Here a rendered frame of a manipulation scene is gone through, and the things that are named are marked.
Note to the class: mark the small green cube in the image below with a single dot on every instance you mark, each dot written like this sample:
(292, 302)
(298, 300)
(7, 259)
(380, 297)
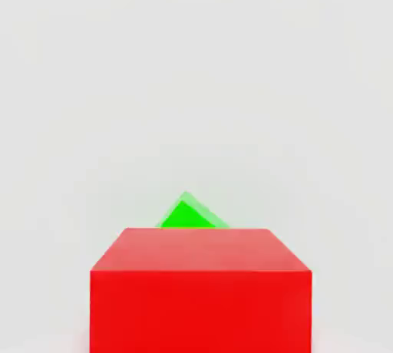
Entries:
(188, 216)

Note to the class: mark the small red cube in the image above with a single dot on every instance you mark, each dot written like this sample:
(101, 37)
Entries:
(200, 297)

